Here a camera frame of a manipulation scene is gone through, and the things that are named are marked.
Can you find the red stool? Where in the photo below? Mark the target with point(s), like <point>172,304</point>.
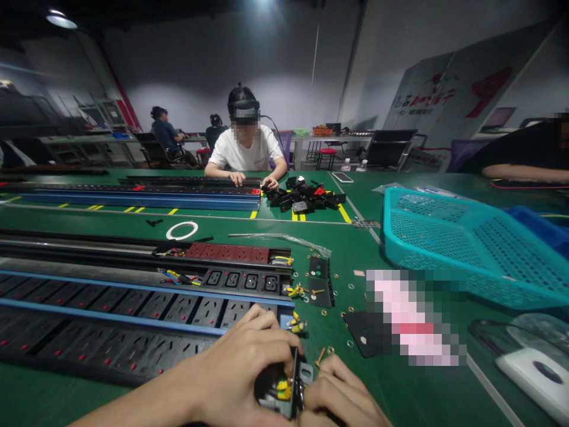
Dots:
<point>203,155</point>
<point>326,156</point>

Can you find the person's right fingers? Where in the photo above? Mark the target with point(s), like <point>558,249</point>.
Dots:
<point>324,387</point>

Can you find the black four outlet socket module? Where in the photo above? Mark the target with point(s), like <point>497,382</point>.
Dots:
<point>242,281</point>

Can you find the long black power strip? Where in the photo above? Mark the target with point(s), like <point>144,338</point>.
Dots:
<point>186,180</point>

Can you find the clear plastic packaging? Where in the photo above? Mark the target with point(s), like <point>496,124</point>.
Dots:
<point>544,329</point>

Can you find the water bottle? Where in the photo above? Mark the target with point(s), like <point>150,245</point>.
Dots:
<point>346,165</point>
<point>362,166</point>

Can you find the black power strip housing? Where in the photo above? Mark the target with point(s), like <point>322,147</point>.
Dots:
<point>89,244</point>

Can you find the brass screw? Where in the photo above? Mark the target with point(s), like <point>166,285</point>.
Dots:
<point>321,356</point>

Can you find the metal shelf rack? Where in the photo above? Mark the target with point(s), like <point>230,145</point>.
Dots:
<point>100,113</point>

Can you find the red socket module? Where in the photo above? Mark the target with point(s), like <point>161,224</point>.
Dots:
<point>231,253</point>

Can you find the small black plastic part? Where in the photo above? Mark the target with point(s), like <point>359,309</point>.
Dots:
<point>154,222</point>

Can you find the perforated metal plate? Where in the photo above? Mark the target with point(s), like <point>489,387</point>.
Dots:
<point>366,223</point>

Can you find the white smartphone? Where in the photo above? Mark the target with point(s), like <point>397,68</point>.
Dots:
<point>342,177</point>

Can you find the person's left hand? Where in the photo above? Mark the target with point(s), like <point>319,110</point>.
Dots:
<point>226,369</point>

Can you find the black bracket plate with dots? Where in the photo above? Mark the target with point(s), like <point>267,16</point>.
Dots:
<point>321,278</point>

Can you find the clear plastic bag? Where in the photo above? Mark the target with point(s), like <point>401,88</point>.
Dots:
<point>284,240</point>

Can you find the blue plastic bin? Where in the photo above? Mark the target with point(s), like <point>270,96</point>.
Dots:
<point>540,224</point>

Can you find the grey work table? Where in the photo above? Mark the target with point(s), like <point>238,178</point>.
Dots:
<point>311,140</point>

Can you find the black office chair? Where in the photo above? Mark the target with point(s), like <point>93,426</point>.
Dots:
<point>153,151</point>
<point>391,149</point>

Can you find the pile of black socket parts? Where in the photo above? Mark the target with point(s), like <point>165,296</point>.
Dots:
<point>302,195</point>

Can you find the scattered brass nuts and washers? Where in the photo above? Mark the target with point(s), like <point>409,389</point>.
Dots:
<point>350,287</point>

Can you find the white oval device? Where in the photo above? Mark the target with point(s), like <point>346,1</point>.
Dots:
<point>529,373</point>

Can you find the black flat plate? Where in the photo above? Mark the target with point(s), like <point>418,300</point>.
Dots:
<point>360,331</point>

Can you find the long blue power strip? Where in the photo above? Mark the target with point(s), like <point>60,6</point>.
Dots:
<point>133,198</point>

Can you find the black mat pink edge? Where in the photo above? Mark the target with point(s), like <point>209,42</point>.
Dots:
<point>529,183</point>

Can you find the person's right hand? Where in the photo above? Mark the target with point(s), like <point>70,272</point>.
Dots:
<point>351,400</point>

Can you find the person's left fingers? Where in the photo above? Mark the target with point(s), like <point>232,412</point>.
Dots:
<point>266,338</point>

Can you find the blue edged black power strip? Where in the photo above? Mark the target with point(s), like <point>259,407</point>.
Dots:
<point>146,304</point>

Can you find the teal plastic mesh basket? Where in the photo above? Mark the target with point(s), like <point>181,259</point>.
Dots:
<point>466,240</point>

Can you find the grey workbench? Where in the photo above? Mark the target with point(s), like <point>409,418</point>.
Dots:
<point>89,144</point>

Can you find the black power strip red lights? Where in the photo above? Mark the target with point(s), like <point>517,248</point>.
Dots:
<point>111,347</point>

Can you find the grey power strip housing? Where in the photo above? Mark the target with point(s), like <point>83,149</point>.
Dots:
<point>89,264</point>

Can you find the dark long strip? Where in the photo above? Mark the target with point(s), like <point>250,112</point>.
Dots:
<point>53,171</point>

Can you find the yellow crimp terminals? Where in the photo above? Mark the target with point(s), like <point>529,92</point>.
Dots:
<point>297,328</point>

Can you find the purple chair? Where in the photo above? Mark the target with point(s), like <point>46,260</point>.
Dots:
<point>464,153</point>

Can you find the ceiling lamp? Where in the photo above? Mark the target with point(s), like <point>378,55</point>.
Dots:
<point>61,20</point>

